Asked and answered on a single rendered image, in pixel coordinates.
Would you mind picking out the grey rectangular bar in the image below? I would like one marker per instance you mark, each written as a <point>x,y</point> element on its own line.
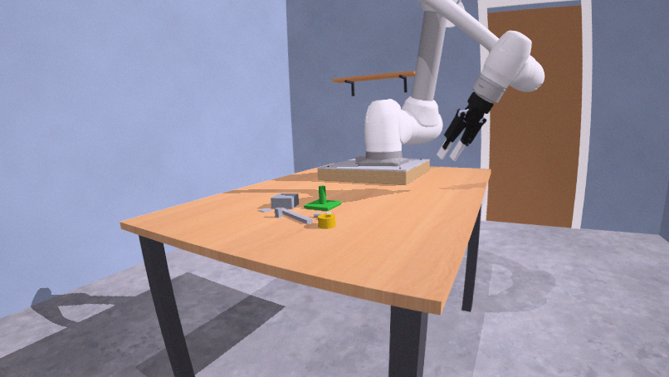
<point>297,216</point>

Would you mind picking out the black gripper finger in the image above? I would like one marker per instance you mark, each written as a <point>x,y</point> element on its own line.
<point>455,128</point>
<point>467,137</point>

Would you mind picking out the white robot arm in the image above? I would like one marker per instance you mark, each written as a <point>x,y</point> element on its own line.
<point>387,127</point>

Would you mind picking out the yellow short cylinder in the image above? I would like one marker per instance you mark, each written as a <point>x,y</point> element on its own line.
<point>326,221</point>

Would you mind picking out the green peg on flat base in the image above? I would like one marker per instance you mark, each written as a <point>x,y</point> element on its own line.
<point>321,203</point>

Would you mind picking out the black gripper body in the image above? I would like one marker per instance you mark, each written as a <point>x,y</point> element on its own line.
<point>475,103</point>

